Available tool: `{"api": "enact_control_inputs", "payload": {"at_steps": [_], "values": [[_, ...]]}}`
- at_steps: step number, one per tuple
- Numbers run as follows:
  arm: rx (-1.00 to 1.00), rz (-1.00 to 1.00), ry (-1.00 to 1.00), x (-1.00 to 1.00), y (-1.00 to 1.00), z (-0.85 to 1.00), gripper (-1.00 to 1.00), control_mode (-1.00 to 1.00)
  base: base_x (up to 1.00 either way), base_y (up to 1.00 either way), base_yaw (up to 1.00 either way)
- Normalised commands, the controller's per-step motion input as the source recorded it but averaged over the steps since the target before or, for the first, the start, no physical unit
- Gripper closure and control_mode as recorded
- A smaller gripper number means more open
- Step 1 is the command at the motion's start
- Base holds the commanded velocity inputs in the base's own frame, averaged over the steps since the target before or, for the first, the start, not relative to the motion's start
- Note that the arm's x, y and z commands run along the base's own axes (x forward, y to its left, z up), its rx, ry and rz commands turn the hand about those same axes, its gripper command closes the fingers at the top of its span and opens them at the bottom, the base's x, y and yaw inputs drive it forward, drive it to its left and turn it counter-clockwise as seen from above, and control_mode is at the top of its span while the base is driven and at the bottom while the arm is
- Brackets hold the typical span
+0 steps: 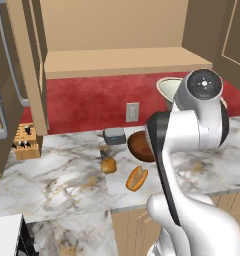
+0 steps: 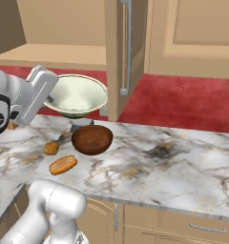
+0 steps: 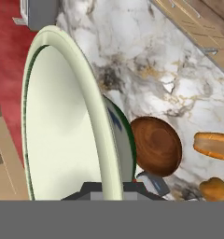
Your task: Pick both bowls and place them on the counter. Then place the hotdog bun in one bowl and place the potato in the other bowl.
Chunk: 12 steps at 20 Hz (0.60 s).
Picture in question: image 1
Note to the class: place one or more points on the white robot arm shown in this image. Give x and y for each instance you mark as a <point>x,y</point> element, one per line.
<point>205,133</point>

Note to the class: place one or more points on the brown wooden bowl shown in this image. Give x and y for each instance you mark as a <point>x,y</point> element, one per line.
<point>138,146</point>

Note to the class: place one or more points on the brown potato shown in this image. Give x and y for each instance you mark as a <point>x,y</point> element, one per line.
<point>109,165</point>

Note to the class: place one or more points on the orange hotdog bun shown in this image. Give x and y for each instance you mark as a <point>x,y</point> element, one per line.
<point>136,178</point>

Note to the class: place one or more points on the cream white bowl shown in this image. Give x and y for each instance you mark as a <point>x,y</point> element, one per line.
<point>167,89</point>

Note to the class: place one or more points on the small grey box appliance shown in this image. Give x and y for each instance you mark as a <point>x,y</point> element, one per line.
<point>114,136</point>

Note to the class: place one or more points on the wooden knife block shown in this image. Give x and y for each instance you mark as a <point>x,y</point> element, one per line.
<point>25,143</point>

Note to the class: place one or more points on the tan base cabinet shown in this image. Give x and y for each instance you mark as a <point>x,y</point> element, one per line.
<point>132,230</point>

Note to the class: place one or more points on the tan narrow cupboard door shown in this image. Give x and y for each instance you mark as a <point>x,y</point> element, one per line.
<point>30,66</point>

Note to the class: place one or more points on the brown fridge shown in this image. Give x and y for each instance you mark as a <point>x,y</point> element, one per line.
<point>5,110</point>

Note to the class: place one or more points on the brown wide cupboard door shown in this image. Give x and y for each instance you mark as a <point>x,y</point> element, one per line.
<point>222,36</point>

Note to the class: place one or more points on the white and black appliance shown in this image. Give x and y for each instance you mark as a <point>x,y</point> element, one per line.
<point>7,236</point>

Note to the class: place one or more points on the grey wall outlet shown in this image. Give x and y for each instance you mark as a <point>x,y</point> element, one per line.
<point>132,112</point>

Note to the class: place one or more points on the tan open wall cupboard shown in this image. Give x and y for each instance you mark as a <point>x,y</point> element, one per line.
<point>118,50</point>

